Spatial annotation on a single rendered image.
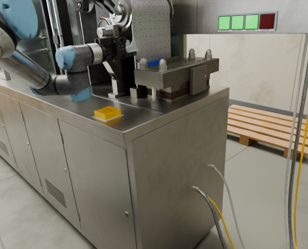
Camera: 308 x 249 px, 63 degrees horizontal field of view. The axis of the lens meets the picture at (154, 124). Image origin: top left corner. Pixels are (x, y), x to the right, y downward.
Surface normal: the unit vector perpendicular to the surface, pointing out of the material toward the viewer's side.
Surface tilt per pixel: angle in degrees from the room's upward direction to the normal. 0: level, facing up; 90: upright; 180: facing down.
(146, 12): 90
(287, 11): 90
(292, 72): 90
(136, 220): 90
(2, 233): 0
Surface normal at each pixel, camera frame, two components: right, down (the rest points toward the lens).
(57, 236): -0.06, -0.92
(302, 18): -0.70, 0.31
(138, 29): 0.72, 0.23
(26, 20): 0.99, -0.10
